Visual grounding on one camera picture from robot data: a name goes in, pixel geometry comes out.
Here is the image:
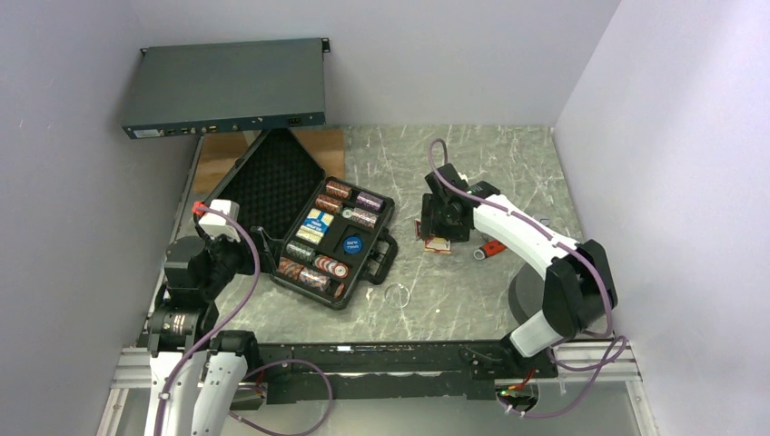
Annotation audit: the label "red card deck box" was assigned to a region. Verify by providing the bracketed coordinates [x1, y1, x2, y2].
[424, 237, 451, 253]

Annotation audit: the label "blue white card deck box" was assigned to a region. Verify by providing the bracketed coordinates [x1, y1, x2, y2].
[295, 208, 335, 245]

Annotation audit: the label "grey chip stack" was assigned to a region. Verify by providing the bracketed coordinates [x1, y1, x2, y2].
[350, 207, 379, 229]

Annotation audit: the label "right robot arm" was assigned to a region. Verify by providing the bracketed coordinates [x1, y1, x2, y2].
[421, 163, 617, 377]

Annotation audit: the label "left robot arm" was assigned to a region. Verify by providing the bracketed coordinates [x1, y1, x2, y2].
[144, 235, 263, 435]

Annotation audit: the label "red yellow blue chip stack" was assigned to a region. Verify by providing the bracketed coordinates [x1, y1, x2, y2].
[276, 257, 304, 281]

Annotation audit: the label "orange blue chip stack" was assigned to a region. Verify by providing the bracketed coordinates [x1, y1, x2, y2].
[299, 267, 331, 292]

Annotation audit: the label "black poker chip case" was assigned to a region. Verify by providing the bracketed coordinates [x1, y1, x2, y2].
[205, 129, 399, 310]

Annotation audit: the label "orange black chip stack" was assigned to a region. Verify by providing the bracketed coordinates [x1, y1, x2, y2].
[325, 180, 353, 200]
[314, 194, 344, 214]

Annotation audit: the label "red white loose chips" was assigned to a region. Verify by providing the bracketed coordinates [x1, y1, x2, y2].
[313, 255, 350, 279]

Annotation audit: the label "purple chip stack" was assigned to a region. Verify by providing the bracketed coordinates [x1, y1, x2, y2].
[356, 192, 384, 213]

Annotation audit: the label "blue small blind button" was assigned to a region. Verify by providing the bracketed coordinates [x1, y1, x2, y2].
[341, 235, 363, 255]

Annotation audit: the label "wooden board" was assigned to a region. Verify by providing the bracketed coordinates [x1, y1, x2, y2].
[192, 128, 345, 194]

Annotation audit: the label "dark grey disc weight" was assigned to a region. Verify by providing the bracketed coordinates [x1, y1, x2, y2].
[508, 264, 545, 327]

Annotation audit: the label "dark green rack unit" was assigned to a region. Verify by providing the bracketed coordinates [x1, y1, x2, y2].
[121, 37, 331, 139]

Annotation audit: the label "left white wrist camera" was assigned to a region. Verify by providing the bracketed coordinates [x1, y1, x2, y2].
[192, 199, 241, 242]

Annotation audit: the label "red handled tool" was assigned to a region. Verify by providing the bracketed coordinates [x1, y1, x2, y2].
[473, 240, 506, 261]

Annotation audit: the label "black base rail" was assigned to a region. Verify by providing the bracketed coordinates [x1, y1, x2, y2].
[245, 340, 558, 405]

